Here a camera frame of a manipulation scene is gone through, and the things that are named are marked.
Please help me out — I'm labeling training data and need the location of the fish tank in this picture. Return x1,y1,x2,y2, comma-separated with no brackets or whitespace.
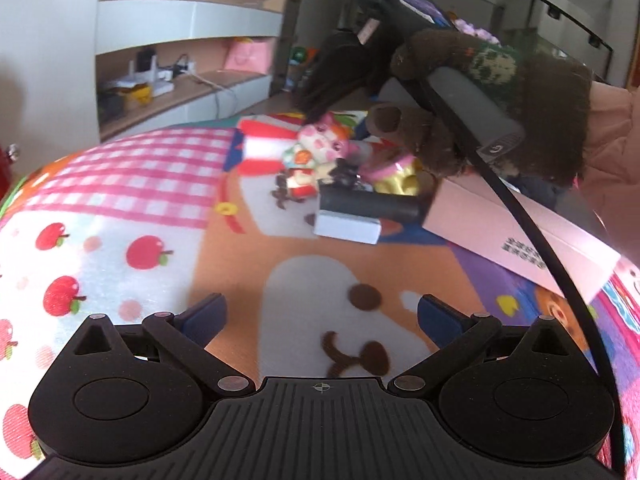
530,0,615,88

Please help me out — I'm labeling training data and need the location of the small black toy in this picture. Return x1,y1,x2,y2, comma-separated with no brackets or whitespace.
324,159,362,187

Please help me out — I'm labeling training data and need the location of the yellow item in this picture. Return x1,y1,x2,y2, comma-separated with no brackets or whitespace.
121,82,153,109

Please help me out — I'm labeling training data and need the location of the black and white block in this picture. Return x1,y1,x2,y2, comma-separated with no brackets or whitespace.
314,184,432,246

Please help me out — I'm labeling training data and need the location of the gold and pink toy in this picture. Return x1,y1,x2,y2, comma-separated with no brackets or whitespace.
367,154,433,197

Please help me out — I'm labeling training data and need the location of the white router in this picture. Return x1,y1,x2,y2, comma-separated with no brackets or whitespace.
126,55,175,97

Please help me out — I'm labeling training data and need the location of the pink cardboard box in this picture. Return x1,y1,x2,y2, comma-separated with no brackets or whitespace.
425,175,622,302

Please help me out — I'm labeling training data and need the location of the person's right forearm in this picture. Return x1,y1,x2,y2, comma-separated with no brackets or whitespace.
575,80,640,261

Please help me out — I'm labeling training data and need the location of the red and white toy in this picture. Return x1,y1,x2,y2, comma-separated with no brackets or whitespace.
271,157,321,211

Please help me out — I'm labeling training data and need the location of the black cable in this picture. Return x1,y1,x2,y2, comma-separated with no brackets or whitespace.
407,72,626,476

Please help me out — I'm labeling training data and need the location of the dark cloth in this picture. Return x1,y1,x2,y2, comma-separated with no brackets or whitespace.
297,32,396,117

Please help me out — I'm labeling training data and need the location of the person's right hand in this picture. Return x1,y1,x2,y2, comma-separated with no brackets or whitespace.
367,27,593,186

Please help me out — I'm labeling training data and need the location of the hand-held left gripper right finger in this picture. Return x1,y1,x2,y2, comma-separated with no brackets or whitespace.
390,294,568,396

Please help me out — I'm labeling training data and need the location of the white shelf unit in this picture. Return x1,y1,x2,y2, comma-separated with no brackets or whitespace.
94,0,288,142

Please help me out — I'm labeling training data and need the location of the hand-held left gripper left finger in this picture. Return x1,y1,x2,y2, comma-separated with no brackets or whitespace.
75,294,253,396

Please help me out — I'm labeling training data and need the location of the printed blanket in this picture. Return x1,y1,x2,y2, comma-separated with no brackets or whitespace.
0,107,640,480

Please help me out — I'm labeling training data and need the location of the white cable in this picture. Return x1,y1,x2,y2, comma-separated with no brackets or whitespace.
189,71,237,118

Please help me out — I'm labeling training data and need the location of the pink pig toy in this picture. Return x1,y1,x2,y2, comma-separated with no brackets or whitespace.
297,112,358,171

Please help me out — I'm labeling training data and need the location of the pink bag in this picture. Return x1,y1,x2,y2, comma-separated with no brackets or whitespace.
222,37,274,73

